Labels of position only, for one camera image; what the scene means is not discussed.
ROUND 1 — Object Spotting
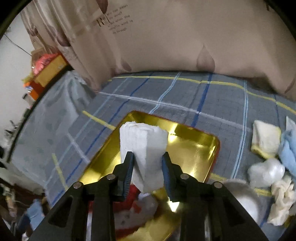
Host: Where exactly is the white tissue pack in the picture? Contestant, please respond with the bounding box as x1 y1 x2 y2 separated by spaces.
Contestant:
119 121 169 193

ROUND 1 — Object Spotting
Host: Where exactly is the light blue fluffy towel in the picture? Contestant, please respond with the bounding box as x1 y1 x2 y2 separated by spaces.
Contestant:
278 130 296 180

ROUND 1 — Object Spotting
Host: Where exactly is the red and white sock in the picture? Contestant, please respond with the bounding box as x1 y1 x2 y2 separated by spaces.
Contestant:
86 184 159 239

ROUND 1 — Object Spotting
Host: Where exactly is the gold rectangular metal tin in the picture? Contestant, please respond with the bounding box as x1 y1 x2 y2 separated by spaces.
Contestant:
80 110 220 240

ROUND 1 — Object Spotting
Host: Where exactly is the silver metal bowl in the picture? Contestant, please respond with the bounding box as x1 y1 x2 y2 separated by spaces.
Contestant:
213 180 263 225

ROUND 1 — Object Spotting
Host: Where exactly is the translucent plastic cover sheet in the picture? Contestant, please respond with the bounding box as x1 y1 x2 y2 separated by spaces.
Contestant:
8 70 95 186

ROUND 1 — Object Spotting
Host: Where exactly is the white balled sock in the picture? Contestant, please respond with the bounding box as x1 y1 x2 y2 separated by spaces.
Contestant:
247 158 285 188

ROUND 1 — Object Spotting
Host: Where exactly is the grey plaid bed sheet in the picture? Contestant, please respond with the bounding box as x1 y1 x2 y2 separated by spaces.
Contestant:
10 70 296 241

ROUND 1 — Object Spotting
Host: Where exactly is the white yellow-trimmed folded cloth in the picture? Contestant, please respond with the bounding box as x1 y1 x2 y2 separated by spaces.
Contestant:
251 120 281 159

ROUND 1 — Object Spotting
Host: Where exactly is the cream scrunched cloth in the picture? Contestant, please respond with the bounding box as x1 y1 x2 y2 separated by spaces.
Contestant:
267 174 295 226

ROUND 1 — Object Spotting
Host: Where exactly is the red and yellow box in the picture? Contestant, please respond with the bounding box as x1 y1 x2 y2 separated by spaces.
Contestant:
24 53 68 100

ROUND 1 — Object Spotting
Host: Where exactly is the red plastic bag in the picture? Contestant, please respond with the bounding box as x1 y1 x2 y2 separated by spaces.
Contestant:
32 53 58 75

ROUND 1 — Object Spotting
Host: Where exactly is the beige leaf-print curtain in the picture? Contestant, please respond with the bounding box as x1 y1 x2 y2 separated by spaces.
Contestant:
21 1 295 100

